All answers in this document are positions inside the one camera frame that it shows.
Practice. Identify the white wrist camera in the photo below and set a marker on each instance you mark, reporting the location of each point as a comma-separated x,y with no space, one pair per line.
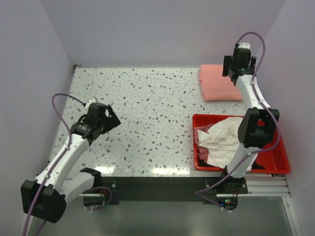
90,101
244,45

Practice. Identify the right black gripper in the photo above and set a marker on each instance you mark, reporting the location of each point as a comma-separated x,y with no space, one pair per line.
227,62

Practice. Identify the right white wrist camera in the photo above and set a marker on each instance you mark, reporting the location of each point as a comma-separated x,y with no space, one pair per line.
244,45

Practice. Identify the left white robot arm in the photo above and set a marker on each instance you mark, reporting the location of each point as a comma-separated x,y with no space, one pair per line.
47,196

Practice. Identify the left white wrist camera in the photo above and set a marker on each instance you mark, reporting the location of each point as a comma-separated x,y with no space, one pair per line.
90,101

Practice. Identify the white t shirt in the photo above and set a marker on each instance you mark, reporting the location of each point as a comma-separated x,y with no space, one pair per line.
224,142

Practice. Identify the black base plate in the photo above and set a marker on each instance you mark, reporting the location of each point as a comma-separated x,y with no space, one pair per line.
208,190

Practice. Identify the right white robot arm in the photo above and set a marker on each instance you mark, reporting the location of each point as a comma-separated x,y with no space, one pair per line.
259,124

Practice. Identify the red plastic bin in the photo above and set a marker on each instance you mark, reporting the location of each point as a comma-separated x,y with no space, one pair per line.
274,161

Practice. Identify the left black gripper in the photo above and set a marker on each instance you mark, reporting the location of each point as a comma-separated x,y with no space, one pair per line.
112,122

